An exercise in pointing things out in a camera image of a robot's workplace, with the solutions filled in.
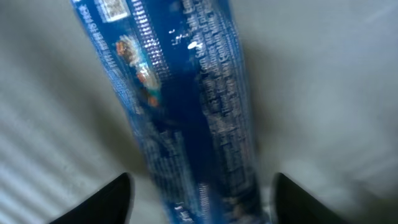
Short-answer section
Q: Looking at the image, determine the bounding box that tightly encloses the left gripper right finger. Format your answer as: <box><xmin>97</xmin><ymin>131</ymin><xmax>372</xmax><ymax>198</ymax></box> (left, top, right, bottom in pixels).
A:
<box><xmin>272</xmin><ymin>172</ymin><xmax>348</xmax><ymax>224</ymax></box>

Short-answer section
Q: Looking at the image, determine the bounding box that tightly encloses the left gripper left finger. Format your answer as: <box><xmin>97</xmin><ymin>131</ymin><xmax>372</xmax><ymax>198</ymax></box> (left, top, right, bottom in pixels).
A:
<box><xmin>50</xmin><ymin>172</ymin><xmax>132</xmax><ymax>224</ymax></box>

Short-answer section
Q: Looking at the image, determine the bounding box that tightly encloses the blue cookie pack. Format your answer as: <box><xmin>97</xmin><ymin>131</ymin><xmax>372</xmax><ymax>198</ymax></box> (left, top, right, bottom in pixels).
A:
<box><xmin>72</xmin><ymin>0</ymin><xmax>269</xmax><ymax>223</ymax></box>

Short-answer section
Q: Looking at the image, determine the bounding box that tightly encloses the dark grey plastic basket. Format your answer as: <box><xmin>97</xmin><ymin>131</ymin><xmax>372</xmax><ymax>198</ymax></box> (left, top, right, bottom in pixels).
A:
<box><xmin>1</xmin><ymin>0</ymin><xmax>397</xmax><ymax>223</ymax></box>

